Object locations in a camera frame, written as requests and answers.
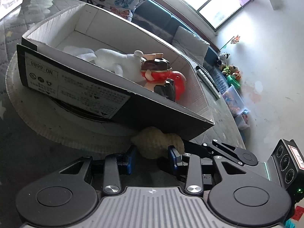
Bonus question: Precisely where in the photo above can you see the tan peanut plush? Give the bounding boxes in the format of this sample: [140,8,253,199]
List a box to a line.
[131,127,184,160]

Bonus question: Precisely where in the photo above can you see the red round toy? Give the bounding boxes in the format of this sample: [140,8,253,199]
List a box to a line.
[169,71,187,100]

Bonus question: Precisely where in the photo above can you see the white plush rabbit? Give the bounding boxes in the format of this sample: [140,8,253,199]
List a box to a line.
[63,46,144,83]

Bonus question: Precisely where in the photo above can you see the black haired doll figure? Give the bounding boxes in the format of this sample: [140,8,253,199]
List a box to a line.
[141,53,176,101]

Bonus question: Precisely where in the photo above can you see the clear plastic storage bin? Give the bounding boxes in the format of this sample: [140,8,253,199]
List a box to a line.
[222,86,249,117]

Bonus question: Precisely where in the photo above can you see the grey remote control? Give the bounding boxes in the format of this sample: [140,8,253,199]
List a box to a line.
[196,70,221,99]

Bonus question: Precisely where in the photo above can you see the green orange plush toys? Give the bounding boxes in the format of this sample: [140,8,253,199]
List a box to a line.
[222,65,241,89]

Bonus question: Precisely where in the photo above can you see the round beige mat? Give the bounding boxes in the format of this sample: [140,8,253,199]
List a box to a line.
[5,54,136,153]

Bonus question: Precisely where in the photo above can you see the black white plush toy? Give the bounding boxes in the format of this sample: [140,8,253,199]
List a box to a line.
[216,52,230,71]

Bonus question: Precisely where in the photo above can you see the black remote control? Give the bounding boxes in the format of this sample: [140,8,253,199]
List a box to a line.
[195,65,219,92]

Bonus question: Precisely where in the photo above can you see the black white cardboard box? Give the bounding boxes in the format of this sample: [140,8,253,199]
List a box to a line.
[17,3,215,141]

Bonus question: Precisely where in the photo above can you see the small pinwheel flag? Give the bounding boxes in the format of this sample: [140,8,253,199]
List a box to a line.
[219,35,240,51]

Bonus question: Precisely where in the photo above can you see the grey pillow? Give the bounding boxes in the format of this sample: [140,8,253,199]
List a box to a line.
[172,26,210,64]

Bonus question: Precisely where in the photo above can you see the blue sofa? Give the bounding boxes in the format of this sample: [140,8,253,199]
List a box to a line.
[132,0,229,94]

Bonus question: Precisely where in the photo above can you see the black camera module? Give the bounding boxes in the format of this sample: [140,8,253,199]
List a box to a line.
[271,139,303,194]

